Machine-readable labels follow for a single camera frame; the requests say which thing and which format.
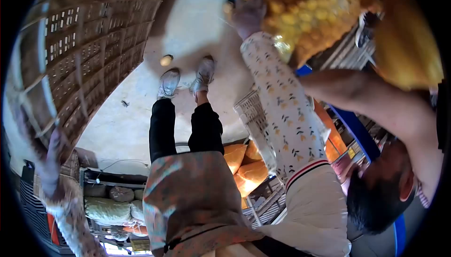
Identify plain yellow sack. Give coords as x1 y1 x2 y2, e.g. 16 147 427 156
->
373 0 445 92

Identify white plastic crate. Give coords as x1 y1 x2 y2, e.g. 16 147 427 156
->
233 89 280 174

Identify person's legs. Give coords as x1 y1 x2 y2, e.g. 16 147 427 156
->
149 55 225 164

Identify person's right hand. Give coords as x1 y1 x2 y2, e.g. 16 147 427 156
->
231 0 267 41

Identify metal rack with filled sacks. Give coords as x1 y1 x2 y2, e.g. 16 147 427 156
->
80 168 149 244

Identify person's body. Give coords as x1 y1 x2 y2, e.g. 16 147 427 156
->
142 150 353 257

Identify yellow mesh sack of potatoes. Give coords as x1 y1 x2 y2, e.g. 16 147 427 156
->
262 0 383 69

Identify pile of orange mesh sacks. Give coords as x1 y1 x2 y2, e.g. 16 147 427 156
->
223 140 270 198

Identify stack of brown plastic crates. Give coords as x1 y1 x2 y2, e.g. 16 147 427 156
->
6 0 168 164

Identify person's right fingers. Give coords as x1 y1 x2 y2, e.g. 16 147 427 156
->
234 0 267 13

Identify person's left hand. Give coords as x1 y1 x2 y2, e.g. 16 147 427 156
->
47 129 70 162

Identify blue metal beam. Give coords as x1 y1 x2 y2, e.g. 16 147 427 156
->
295 64 382 163

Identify black plastic crate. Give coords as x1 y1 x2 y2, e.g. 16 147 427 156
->
18 161 61 251

